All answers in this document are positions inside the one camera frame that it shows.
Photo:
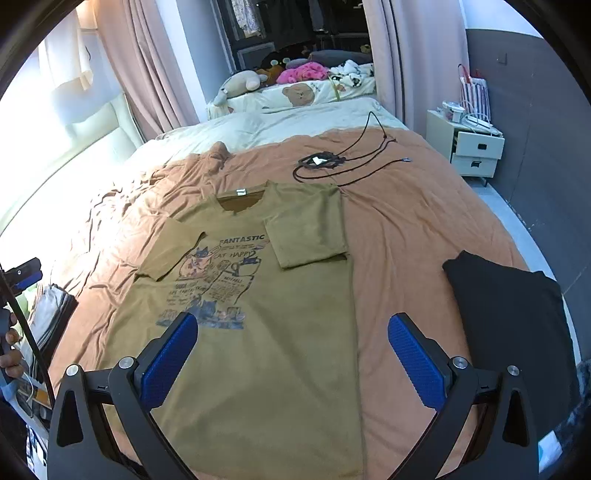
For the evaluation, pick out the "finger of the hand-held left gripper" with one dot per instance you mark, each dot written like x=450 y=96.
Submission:
x=25 y=274

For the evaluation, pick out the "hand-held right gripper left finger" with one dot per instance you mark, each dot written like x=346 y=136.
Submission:
x=168 y=357

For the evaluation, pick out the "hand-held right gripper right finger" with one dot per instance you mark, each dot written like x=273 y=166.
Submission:
x=415 y=364

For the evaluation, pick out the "olive brown printed t-shirt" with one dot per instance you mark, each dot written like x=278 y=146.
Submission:
x=277 y=346

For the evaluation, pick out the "folded grey clothes stack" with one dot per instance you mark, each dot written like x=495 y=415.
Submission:
x=51 y=314

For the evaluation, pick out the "person's left hand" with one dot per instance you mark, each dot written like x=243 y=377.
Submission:
x=11 y=364

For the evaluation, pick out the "black folded garment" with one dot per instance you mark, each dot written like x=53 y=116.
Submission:
x=508 y=323

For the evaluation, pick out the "cream padded headboard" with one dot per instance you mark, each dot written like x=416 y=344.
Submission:
x=69 y=161

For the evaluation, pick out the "bed with orange blanket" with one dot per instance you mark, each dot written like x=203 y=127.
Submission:
x=406 y=221

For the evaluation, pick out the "hanging white shirt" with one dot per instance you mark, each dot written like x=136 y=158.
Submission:
x=69 y=55

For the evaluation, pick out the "white two-drawer nightstand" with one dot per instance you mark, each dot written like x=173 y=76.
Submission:
x=475 y=147

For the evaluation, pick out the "pink window curtain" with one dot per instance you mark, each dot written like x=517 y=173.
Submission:
x=415 y=60
x=152 y=69

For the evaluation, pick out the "white power strip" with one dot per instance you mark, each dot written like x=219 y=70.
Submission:
x=482 y=124

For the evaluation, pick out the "small white container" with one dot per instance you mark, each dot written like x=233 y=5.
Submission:
x=452 y=110

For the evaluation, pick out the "cream duvet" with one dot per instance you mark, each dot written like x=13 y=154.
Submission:
x=277 y=124

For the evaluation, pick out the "striped gift bag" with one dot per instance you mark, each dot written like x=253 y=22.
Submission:
x=478 y=97

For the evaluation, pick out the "cream plush toy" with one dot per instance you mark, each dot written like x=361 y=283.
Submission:
x=242 y=83

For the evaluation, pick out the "bear print pillow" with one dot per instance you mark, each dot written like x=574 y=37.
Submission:
x=300 y=94

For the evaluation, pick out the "white patterned pillow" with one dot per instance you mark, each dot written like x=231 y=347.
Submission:
x=351 y=71

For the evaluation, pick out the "brown plush toy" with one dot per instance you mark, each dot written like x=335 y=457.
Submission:
x=270 y=69

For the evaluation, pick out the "pink fluffy plush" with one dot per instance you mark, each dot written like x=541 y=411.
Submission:
x=302 y=73

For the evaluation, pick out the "grey pillow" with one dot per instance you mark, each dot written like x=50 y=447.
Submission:
x=337 y=56

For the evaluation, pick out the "hanging floral garment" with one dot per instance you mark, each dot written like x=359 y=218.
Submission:
x=247 y=18

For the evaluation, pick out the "hanging black coat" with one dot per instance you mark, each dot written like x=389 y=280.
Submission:
x=291 y=14

